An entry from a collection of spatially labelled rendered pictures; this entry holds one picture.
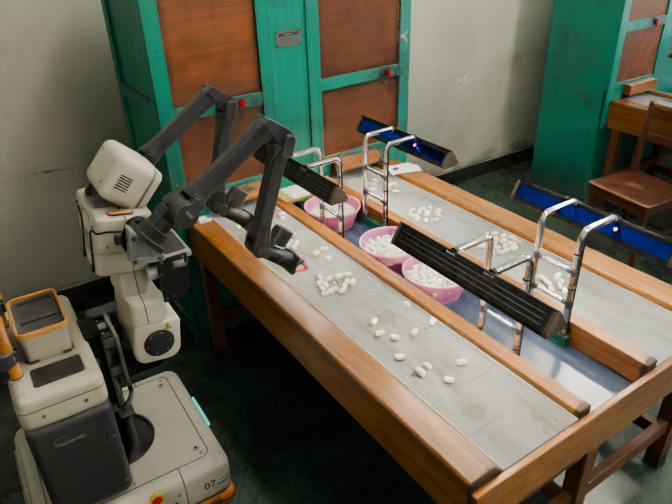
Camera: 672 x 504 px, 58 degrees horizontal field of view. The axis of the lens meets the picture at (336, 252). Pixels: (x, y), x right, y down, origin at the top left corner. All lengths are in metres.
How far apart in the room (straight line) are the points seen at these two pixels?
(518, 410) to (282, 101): 1.78
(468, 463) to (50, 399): 1.19
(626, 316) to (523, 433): 0.71
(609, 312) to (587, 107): 2.62
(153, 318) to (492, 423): 1.12
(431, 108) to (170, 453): 3.15
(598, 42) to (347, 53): 2.08
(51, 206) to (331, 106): 1.61
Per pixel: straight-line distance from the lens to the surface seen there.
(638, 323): 2.32
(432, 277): 2.40
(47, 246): 3.72
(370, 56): 3.19
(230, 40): 2.78
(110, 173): 1.90
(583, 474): 2.26
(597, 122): 4.71
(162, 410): 2.59
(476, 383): 1.92
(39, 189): 3.59
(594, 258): 2.59
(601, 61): 4.64
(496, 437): 1.78
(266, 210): 1.97
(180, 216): 1.81
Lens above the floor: 2.02
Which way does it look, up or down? 30 degrees down
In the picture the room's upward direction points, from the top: 2 degrees counter-clockwise
